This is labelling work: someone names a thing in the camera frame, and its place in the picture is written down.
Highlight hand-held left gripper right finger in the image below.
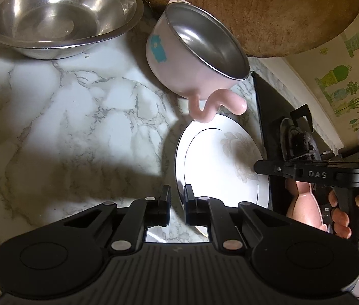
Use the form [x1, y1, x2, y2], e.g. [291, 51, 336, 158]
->
[183, 184, 295, 255]

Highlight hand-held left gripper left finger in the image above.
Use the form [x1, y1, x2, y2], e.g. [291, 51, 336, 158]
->
[62, 184, 172, 255]

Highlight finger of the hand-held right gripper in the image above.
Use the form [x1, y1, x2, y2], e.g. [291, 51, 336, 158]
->
[254, 160, 297, 179]

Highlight white floral plate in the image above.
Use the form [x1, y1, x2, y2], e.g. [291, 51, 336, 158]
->
[175, 113, 270, 238]

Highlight pink bowl with steel liner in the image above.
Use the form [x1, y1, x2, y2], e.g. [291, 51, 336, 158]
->
[145, 0, 250, 124]

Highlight large stainless steel bowl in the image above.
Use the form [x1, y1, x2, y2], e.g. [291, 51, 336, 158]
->
[0, 0, 144, 60]

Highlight person's right hand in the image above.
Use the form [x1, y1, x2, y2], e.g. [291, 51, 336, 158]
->
[328, 189, 359, 239]

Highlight black stove burner grate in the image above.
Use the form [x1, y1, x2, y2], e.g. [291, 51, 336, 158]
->
[273, 104, 329, 163]

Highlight black gas stove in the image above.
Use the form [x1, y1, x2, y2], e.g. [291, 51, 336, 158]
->
[252, 71, 359, 223]

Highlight round wooden cutting board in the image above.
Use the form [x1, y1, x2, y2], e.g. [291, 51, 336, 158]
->
[131, 0, 359, 58]

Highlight green plant wall sticker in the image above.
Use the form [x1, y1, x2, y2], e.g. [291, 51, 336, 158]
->
[313, 6, 359, 134]

